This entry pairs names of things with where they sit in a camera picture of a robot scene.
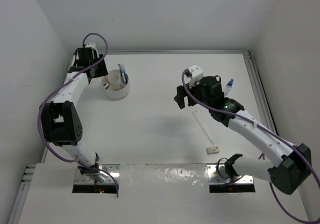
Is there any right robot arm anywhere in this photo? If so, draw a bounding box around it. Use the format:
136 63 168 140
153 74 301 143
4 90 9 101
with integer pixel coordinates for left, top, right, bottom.
173 75 312 195

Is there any clear plastic ruler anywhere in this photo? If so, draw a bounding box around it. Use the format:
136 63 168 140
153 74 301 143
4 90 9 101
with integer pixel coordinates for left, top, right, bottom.
192 111 217 145

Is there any aluminium frame rail right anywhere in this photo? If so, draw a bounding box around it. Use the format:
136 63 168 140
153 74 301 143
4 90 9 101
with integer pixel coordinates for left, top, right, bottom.
243 51 279 135

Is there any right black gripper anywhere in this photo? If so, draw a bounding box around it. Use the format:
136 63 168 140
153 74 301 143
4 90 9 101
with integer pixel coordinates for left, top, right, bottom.
174 77 212 109

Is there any white round compartment organizer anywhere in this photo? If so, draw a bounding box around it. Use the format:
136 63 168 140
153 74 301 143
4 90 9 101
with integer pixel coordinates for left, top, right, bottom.
101 69 131 99

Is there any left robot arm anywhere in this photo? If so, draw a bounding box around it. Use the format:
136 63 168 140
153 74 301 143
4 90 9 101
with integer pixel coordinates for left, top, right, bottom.
41 42 108 182

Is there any aluminium frame rail left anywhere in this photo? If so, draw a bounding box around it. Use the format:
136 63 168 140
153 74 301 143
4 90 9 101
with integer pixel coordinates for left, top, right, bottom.
8 164 36 224

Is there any white boxed eraser red label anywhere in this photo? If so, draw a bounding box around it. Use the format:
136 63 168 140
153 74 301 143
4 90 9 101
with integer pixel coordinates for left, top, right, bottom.
206 146 220 155

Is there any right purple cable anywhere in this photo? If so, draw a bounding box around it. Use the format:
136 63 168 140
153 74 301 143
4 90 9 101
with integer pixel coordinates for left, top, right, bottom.
181 68 320 224

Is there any small blue-capped glue bottle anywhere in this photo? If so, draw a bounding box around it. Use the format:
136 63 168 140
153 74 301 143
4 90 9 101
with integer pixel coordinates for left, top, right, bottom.
224 79 234 96

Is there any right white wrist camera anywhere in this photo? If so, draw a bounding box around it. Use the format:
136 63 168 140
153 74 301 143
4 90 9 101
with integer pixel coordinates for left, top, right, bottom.
186 65 204 88

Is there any aluminium frame rail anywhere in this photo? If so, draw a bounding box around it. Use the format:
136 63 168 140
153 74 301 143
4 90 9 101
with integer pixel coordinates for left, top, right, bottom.
243 51 279 135
8 164 36 224

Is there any dark blue pen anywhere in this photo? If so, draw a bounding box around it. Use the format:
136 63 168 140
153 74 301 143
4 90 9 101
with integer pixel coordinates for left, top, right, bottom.
118 64 127 84

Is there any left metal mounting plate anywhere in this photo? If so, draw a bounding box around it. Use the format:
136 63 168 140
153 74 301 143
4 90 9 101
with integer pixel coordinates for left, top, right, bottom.
72 164 120 194

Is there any metal mounting plate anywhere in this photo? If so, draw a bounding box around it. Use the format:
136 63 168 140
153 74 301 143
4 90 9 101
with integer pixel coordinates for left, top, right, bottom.
72 164 120 194
206 163 256 194

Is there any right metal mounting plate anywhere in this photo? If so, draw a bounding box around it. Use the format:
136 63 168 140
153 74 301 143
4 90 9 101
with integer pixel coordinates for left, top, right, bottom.
206 163 256 194

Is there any clear blue pen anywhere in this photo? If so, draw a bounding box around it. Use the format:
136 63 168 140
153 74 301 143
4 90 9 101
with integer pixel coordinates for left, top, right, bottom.
119 64 129 85

